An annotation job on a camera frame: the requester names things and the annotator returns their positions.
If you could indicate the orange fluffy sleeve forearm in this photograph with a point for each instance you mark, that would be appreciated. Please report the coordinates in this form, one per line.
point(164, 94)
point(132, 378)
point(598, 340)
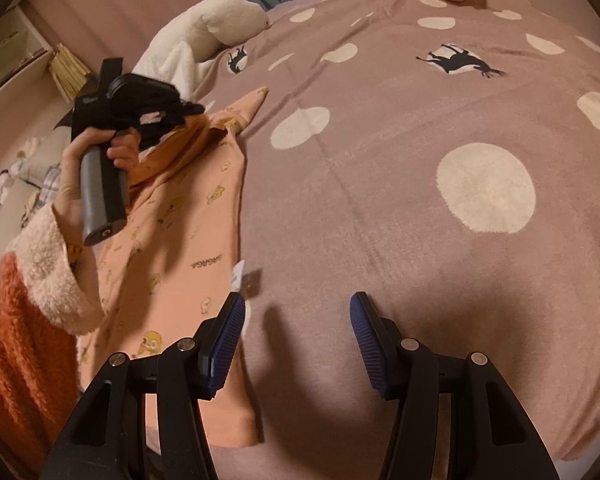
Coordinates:
point(46, 302)

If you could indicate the mauve polka dot bedspread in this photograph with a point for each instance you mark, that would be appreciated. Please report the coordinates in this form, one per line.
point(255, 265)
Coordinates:
point(444, 159)

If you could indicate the stack of books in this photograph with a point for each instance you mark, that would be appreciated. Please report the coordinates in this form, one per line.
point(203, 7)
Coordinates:
point(68, 72)

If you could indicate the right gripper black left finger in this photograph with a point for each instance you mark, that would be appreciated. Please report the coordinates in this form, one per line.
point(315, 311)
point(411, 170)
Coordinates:
point(105, 436)

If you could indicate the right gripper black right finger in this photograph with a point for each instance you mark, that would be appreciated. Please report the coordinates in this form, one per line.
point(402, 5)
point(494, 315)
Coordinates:
point(491, 435)

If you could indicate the white fluffy blanket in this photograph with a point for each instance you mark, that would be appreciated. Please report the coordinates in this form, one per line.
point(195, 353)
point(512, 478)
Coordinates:
point(182, 52)

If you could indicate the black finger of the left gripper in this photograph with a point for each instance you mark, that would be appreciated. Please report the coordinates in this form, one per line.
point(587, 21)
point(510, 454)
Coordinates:
point(191, 109)

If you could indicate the plaid grey pillow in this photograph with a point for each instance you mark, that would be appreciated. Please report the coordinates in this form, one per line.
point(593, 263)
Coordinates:
point(31, 180)

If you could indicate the peach printed child's garment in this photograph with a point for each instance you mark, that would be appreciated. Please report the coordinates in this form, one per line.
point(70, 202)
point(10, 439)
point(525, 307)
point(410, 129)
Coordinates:
point(172, 266)

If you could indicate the person's left hand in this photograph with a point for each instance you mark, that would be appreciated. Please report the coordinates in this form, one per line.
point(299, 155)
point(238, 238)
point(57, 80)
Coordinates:
point(123, 152)

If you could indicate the white shelf unit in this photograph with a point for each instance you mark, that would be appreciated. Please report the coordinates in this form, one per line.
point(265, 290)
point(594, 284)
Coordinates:
point(21, 45)

